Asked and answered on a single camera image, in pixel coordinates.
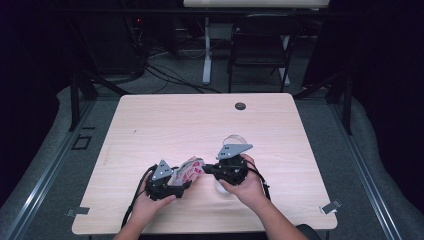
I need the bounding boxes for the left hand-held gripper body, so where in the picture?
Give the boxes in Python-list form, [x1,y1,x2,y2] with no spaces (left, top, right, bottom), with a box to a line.
[144,159,186,202]

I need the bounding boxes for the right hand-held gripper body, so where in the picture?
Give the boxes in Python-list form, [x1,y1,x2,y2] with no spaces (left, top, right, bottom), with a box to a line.
[212,143,254,187]

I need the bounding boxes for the pink and white plastic bag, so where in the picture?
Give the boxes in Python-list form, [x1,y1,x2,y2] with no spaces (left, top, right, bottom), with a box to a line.
[167,155,206,188]

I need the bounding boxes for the person's left hand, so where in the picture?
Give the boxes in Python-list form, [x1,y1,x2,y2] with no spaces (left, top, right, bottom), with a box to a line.
[134,181,177,220]

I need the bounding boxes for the person's right hand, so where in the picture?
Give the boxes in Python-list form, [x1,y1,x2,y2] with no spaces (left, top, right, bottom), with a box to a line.
[218,153,268,210]

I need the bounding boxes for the white desk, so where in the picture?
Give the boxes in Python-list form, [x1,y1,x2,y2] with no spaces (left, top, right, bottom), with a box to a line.
[182,0,330,87]

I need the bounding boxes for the person's dark clothing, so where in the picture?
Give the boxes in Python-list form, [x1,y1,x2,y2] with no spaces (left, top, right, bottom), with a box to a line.
[295,223,323,240]

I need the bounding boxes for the white and grey tape strip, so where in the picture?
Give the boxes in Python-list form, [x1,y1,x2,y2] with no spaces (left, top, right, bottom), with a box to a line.
[319,198,343,215]

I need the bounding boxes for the black metal stand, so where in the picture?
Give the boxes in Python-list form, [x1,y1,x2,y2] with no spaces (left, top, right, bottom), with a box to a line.
[292,71,354,136]
[67,66,131,132]

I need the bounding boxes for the black folding chair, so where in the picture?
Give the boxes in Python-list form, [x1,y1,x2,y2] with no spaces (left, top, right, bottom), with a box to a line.
[227,13,303,94]

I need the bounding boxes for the black equipment cabinet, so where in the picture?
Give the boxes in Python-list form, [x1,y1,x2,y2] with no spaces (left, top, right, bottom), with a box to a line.
[79,0,148,77]

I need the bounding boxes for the left hand-held gripper cable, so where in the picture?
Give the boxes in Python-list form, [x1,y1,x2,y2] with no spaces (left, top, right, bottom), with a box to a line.
[121,164,158,228]

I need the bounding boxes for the hand-held gripper cable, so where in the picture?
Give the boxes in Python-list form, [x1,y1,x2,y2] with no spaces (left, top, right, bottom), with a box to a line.
[245,161,272,202]
[121,164,158,228]

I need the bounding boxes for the right hand-held gripper cable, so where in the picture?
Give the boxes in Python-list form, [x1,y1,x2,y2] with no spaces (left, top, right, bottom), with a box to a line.
[245,161,272,202]

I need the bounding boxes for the black floor cables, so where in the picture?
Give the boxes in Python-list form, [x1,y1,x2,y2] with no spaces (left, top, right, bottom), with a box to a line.
[144,62,222,95]

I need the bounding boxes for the aluminium floor rail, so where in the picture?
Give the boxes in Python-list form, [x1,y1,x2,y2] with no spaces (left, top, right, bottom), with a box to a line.
[2,99,97,240]
[327,99,403,240]

